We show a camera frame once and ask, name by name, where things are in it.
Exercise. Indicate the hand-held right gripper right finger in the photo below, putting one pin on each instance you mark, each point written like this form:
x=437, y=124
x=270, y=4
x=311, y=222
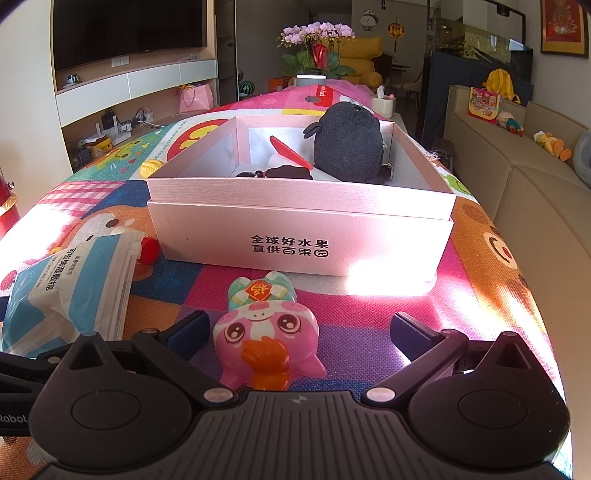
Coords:
x=411, y=332

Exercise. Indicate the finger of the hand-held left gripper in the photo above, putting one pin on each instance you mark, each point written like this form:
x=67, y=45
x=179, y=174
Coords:
x=27, y=364

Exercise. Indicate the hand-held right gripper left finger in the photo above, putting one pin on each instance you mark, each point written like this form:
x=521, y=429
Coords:
x=187, y=334

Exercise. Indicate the pink pig toy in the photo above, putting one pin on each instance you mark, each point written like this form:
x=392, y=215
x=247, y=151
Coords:
x=263, y=332

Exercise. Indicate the blue white tissue pack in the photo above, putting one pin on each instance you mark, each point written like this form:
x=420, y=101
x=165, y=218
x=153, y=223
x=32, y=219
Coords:
x=69, y=286

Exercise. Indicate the pink cardboard box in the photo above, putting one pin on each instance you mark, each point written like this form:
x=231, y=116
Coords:
x=300, y=221

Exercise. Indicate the yellow toy corn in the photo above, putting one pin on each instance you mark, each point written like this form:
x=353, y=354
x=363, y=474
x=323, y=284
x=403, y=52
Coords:
x=152, y=168

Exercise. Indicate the black plush toy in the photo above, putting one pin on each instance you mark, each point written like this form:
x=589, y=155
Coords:
x=346, y=147

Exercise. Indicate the white foam rocket red tip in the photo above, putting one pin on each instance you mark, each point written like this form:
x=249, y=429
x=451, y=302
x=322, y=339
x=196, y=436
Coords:
x=288, y=150

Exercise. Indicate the cartoon printed table mat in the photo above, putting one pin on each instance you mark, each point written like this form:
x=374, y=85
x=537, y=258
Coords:
x=369, y=314

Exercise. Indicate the small red toy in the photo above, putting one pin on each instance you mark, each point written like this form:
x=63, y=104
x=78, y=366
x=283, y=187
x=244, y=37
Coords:
x=150, y=250

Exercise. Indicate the red cylinder with gold band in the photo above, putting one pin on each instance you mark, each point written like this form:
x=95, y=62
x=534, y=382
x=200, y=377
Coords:
x=7, y=212

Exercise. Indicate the beige sofa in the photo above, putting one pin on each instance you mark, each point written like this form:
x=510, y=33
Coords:
x=531, y=194

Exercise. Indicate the yellow black box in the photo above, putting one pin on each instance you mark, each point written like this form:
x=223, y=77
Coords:
x=98, y=146

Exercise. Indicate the white tissue holder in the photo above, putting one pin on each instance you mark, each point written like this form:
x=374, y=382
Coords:
x=383, y=106

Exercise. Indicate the small plush doll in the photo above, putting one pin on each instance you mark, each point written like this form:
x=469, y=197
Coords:
x=510, y=123

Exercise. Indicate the orange yellow duck toy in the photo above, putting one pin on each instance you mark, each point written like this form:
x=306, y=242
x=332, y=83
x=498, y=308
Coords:
x=551, y=144

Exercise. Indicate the pink gift bag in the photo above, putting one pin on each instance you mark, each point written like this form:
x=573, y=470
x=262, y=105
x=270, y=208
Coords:
x=196, y=98

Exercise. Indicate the colourful printed bag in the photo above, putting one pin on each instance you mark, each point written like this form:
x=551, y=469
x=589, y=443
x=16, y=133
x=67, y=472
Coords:
x=484, y=104

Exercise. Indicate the grey neck pillow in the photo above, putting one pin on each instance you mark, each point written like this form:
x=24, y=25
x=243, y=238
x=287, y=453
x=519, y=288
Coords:
x=582, y=154

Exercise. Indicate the watermelon pattern ball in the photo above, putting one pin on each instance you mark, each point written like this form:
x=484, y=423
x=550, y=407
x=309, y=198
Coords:
x=247, y=87

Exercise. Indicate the fish tank on black cabinet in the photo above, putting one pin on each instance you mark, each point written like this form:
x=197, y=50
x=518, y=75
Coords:
x=461, y=83

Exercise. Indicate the red box with oval hole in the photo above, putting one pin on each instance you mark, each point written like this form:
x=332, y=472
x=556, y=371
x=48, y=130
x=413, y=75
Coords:
x=318, y=94

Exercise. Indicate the white television cabinet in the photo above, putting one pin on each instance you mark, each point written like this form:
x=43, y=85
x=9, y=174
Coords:
x=152, y=81

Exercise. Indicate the yellow plush toy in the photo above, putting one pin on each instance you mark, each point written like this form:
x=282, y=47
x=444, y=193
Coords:
x=501, y=83

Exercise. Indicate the orange box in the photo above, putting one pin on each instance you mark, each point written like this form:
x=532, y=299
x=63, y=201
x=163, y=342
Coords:
x=279, y=85

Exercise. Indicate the large yellow plush bear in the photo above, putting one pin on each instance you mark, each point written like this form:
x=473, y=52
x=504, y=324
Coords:
x=364, y=55

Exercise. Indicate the hanging yellow ornament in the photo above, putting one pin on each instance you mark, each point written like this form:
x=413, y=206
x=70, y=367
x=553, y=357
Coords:
x=395, y=30

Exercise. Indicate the black television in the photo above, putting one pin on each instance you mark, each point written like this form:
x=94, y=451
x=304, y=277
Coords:
x=129, y=32

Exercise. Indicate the purple orchid plant in pot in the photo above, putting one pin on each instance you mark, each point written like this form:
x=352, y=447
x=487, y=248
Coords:
x=318, y=34

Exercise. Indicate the wall clock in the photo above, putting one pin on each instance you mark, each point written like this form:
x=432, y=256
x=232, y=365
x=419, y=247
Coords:
x=368, y=21

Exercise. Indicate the gold framed wall picture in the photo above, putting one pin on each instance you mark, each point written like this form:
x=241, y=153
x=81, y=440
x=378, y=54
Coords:
x=562, y=25

